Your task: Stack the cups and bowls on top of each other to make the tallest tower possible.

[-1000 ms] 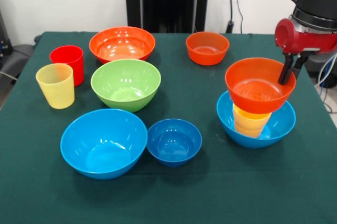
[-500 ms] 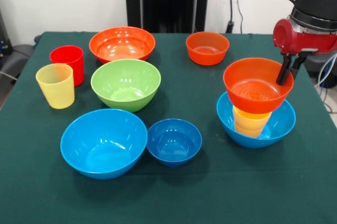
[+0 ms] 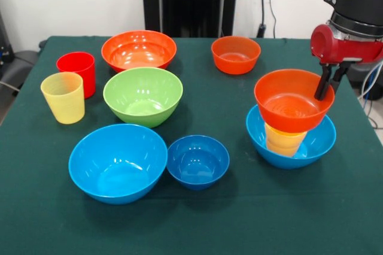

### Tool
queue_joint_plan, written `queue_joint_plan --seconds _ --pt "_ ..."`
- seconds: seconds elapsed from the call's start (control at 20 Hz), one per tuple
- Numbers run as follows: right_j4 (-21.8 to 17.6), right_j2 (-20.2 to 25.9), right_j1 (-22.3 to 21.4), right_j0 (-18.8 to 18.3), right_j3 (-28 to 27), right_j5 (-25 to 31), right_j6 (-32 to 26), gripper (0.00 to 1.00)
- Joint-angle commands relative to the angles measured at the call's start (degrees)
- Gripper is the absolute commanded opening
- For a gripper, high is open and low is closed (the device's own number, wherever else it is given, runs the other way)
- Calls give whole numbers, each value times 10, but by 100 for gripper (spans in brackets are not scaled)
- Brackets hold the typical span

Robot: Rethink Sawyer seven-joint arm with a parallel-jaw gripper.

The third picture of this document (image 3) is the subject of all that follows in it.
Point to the large orange bowl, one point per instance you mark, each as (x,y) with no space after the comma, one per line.
(137,56)

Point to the dark green tablecloth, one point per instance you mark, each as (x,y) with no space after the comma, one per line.
(269,222)

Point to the red cup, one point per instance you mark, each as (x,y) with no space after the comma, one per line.
(86,72)

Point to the orange bowl with ringed bottom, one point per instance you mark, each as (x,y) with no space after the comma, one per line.
(287,120)

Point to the large blue bowl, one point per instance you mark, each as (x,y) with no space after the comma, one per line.
(119,171)
(321,144)

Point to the green bowl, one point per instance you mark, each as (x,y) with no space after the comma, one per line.
(142,99)

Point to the small plain orange bowl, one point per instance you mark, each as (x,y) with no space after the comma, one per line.
(235,63)

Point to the translucent yellow cup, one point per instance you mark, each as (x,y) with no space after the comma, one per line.
(64,105)

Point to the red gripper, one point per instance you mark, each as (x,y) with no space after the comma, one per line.
(353,50)

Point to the small dark blue bowl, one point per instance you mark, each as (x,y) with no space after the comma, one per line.
(197,165)

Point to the stack of yellow cups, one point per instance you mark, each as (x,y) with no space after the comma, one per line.
(284,145)

